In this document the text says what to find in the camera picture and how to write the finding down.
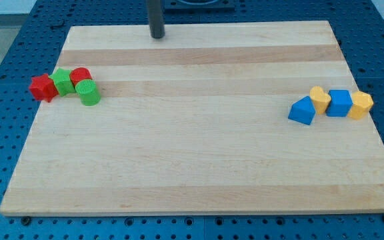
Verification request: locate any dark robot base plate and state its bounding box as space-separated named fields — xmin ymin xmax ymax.
xmin=163 ymin=0 xmax=235 ymax=13

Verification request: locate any blue cube block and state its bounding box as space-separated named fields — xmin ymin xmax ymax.
xmin=326 ymin=89 xmax=353 ymax=117

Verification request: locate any green star block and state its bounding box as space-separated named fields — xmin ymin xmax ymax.
xmin=49 ymin=68 xmax=76 ymax=97

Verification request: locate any yellow hexagon block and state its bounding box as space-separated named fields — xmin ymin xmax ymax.
xmin=347 ymin=91 xmax=374 ymax=120

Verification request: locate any blue triangle block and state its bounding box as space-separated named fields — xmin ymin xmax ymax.
xmin=288 ymin=96 xmax=316 ymax=125

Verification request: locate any green cylinder block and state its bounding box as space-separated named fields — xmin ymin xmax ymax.
xmin=75 ymin=79 xmax=101 ymax=106

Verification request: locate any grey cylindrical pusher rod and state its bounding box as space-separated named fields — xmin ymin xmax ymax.
xmin=145 ymin=0 xmax=165 ymax=39

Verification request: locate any wooden board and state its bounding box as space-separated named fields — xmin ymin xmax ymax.
xmin=0 ymin=21 xmax=384 ymax=217

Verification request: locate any red star block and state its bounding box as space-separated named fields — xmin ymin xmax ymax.
xmin=29 ymin=73 xmax=59 ymax=103

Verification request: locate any yellow heart block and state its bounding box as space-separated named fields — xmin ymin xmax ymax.
xmin=309 ymin=86 xmax=331 ymax=115

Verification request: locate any red cylinder block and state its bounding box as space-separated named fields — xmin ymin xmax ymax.
xmin=69 ymin=67 xmax=93 ymax=87

